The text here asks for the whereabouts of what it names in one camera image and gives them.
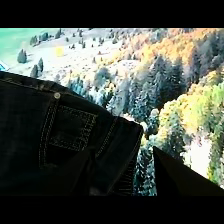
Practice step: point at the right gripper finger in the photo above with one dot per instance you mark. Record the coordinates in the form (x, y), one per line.
(180, 181)

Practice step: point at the blue jeans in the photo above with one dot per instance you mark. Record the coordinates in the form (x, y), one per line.
(50, 140)

